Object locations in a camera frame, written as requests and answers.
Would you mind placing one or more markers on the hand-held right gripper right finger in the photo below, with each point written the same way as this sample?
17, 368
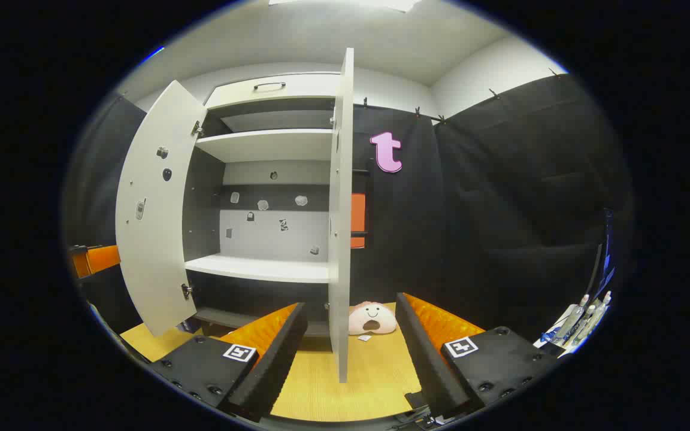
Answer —
429, 365

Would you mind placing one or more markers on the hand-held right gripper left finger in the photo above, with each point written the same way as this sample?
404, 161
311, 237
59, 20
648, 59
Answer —
279, 365

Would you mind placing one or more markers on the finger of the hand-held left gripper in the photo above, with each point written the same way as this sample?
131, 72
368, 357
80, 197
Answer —
102, 259

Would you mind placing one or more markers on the white left cabinet door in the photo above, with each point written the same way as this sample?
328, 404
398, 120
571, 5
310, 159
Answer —
153, 239

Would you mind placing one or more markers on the white cabinet door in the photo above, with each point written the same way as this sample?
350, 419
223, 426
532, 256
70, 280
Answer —
340, 209
153, 239
309, 87

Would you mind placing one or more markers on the pink smiling plush toy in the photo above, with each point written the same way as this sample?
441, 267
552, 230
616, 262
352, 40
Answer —
375, 320

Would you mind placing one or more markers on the white open cabinet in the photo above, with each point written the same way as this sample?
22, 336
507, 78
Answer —
261, 268

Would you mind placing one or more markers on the white right cabinet door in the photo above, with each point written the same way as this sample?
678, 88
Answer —
340, 209

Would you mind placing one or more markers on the black backdrop cloth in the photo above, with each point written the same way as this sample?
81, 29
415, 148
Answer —
501, 209

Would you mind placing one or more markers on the dark monitor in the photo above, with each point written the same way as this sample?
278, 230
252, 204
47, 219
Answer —
604, 257

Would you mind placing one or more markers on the white upper cabinet door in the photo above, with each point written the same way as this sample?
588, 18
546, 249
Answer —
309, 87

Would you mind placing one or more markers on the ceiling light panel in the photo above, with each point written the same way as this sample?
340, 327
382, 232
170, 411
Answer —
345, 3

